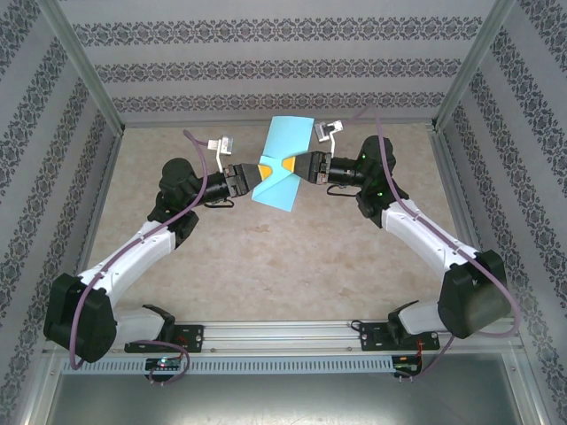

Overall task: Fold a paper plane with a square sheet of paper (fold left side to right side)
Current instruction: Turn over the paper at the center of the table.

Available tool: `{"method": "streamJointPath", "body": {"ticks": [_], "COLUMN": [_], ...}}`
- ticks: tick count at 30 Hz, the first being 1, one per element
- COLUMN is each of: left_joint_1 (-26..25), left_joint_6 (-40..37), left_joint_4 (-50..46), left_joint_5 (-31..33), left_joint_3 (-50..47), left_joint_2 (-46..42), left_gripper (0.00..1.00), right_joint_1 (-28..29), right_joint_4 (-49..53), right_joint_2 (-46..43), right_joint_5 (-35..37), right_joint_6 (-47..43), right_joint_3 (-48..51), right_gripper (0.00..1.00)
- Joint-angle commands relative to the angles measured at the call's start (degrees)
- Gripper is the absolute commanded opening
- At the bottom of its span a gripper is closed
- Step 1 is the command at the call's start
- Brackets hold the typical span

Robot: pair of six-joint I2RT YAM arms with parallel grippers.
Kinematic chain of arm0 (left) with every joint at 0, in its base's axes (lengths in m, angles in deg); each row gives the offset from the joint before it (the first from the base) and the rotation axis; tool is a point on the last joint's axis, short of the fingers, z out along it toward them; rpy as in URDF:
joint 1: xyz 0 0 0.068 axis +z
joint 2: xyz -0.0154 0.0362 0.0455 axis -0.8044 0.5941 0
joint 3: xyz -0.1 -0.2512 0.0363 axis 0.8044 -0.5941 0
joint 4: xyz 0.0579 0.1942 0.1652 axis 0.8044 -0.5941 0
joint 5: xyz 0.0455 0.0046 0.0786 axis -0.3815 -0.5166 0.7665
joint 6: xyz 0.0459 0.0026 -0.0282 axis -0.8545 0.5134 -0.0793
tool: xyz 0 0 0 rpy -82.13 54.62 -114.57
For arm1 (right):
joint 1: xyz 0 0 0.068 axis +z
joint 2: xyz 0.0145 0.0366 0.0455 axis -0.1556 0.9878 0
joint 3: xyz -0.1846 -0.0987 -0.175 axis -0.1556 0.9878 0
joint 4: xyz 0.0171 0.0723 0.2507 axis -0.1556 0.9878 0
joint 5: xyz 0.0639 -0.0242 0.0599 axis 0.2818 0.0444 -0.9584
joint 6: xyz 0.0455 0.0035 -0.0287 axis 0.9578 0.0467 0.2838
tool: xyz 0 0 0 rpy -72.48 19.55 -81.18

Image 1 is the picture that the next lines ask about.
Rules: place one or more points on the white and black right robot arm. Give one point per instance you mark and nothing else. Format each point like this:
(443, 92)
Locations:
(421, 239)

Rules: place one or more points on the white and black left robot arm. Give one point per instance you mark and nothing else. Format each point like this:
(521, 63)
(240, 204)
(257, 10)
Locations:
(133, 252)

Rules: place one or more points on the grey metal sheet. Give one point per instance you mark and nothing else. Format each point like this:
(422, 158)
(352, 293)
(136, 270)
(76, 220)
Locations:
(283, 398)

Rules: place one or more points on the small circuit board green light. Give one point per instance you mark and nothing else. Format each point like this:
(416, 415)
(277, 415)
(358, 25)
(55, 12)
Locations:
(164, 363)

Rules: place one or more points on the small circuit board orange light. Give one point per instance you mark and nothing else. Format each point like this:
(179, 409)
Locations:
(405, 360)

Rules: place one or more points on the aluminium table side rail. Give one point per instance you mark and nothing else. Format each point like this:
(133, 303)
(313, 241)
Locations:
(445, 168)
(99, 203)

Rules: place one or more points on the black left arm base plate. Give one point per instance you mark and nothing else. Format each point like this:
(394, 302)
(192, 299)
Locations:
(191, 338)

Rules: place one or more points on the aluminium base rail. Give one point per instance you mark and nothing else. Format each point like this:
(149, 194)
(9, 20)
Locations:
(283, 334)

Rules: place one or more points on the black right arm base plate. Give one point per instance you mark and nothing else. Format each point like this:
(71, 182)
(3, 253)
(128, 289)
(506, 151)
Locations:
(371, 336)

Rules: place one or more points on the aluminium frame post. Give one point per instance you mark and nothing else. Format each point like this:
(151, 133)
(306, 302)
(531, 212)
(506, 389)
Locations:
(84, 66)
(478, 57)

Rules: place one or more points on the lower aluminium frame bar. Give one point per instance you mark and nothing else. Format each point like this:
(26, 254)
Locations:
(37, 389)
(527, 389)

